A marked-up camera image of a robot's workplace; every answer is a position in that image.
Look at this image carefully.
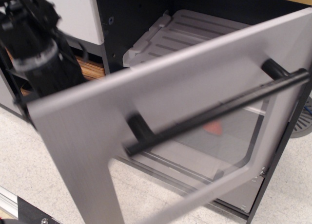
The upper wood-pattern storage bin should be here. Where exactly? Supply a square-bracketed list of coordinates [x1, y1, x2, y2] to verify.
[5, 48, 105, 81]

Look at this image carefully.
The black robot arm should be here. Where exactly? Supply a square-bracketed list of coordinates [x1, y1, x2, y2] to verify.
[0, 0, 87, 107]

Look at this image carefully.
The grey slotted round base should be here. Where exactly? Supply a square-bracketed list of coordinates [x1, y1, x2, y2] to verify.
[291, 96, 312, 138]

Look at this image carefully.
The wood-pattern storage bin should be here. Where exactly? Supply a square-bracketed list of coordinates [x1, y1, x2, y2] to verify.
[20, 82, 36, 96]
[5, 48, 105, 81]

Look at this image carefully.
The grey oven rack shelf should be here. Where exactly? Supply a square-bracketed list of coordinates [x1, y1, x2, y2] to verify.
[122, 9, 266, 116]

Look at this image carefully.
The black toy kitchen cabinet frame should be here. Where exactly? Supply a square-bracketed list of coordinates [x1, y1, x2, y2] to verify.
[0, 0, 312, 224]

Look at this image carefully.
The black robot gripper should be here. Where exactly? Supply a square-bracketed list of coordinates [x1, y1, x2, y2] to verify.
[13, 42, 85, 106]

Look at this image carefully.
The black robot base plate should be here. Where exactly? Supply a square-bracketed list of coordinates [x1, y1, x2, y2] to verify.
[17, 196, 60, 224]

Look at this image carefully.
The grey toy oven door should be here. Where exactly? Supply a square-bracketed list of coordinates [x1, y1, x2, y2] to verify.
[28, 7, 312, 224]

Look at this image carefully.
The black oven door handle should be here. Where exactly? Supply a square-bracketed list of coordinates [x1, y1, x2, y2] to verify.
[123, 58, 310, 158]

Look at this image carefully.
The lower wood-pattern storage bin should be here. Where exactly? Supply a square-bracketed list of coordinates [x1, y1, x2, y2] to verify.
[20, 82, 36, 96]

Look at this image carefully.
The red toy strawberry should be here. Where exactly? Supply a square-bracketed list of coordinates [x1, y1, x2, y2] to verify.
[203, 121, 223, 136]

